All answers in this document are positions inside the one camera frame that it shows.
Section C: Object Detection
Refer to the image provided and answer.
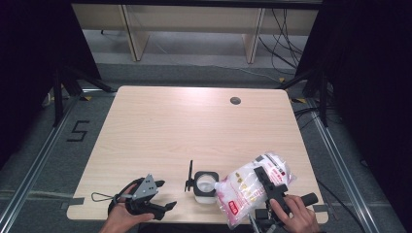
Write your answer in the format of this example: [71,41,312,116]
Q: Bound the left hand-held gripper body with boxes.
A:
[124,174,160,216]

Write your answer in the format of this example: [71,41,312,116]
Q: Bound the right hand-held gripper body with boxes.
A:
[248,183,321,233]

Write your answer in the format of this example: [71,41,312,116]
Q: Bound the red and white spouted pouch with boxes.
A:
[213,151,297,230]

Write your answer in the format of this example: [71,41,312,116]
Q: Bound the clear jar with black lid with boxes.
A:
[184,159,221,205]

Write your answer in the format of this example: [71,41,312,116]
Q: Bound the person's right hand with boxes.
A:
[269,194,323,233]

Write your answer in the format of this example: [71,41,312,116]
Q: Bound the person's left hand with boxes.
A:
[98,183,155,233]

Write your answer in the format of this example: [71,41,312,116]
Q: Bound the black metal stand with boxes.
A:
[276,68,335,128]
[52,65,117,128]

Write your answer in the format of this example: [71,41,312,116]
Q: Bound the black curtain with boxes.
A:
[295,0,412,224]
[0,0,102,169]

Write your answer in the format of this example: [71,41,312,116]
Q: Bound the beige wooden desk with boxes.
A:
[71,3,320,64]

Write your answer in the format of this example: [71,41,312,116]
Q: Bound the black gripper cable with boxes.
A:
[107,177,145,216]

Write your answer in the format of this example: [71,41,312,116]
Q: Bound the thin wire loop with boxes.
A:
[90,191,115,203]

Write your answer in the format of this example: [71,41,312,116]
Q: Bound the black floor cable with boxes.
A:
[317,179,367,233]

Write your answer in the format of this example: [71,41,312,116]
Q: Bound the aluminium floor rail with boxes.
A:
[0,93,83,225]
[307,98,381,233]

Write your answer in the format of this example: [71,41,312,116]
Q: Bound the black cables beside table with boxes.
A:
[293,106,328,131]

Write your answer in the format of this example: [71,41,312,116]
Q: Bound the white floor cable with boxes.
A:
[151,38,280,83]

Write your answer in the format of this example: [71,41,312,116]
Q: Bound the bundle of black cables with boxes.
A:
[257,9,309,76]

